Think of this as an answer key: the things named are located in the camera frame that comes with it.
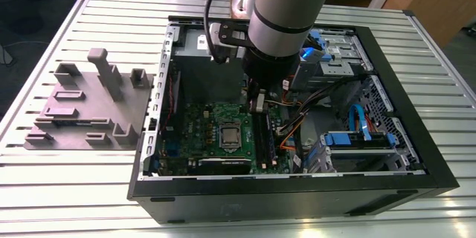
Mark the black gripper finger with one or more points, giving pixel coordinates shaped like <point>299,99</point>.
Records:
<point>261,101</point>

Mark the silver CPU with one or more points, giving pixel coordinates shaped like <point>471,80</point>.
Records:
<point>230,135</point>

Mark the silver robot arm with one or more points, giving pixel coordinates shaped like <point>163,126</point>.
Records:
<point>283,12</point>

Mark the CPU socket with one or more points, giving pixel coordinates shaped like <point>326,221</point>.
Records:
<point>221,137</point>

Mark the black RAM slot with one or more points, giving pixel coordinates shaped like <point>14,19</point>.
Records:
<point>258,137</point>
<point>269,137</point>

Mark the blue plastic drive latch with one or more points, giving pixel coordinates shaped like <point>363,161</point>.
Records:
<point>326,55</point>

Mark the silver metal drive cage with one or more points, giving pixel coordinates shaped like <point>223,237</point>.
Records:
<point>335,70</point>

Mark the grey power supply unit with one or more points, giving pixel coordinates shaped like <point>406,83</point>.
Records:
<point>201,76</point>

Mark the green motherboard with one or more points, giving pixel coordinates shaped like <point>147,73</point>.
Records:
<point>238,157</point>

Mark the hard disk in blue carrier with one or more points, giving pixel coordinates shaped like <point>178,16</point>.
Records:
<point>341,139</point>

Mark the black graphics card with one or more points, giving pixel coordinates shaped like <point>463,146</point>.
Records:
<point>223,167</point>

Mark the silver metal disk bay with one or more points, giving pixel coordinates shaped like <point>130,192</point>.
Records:
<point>323,162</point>

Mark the grey parts rack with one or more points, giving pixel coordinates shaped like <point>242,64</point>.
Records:
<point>130,109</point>

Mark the black PC case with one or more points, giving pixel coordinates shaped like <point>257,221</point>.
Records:
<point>261,201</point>

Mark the green RAM stick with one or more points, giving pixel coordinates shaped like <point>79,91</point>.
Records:
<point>73,123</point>

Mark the wooden cabinet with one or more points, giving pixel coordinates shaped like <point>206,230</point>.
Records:
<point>439,4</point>

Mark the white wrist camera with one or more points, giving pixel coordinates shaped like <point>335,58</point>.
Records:
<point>215,34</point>

